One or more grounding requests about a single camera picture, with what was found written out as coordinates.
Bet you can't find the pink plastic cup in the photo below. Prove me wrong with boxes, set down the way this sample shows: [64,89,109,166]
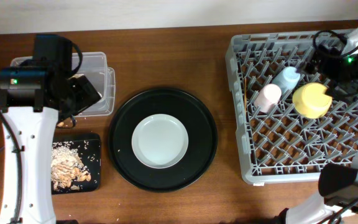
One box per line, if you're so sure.
[254,83,282,113]

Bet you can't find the wooden chopstick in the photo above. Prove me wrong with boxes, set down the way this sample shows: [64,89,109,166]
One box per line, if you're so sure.
[242,77,247,116]

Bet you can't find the black rectangular tray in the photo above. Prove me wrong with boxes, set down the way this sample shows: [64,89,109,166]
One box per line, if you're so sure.
[50,133,102,195]

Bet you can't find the round black serving tray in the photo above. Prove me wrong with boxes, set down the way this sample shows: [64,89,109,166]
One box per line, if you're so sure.
[108,88,218,192]

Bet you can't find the yellow plastic bowl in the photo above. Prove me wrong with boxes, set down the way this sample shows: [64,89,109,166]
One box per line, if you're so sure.
[292,83,333,119]

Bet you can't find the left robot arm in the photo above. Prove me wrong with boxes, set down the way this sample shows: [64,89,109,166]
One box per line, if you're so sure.
[0,34,101,223]

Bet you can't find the blue plastic cup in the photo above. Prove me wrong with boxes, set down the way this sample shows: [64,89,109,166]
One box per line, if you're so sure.
[272,67,300,95]

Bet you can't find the grey dishwasher rack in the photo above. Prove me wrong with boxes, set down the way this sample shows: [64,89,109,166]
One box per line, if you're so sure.
[225,28,358,185]

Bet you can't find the grey plate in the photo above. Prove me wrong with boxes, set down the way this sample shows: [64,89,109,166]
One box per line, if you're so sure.
[131,114,189,169]

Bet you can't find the food scraps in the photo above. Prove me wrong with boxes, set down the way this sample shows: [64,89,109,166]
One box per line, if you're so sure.
[50,140,99,191]

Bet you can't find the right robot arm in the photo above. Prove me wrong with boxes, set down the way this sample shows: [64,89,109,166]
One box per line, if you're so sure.
[272,32,358,223]

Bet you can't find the clear plastic storage bin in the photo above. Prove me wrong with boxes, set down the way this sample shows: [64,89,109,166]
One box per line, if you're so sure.
[6,52,116,118]

